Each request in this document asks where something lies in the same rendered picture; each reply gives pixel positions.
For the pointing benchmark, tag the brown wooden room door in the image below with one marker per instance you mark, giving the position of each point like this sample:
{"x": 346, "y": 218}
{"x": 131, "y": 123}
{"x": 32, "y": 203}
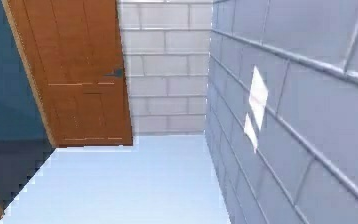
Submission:
{"x": 77, "y": 66}

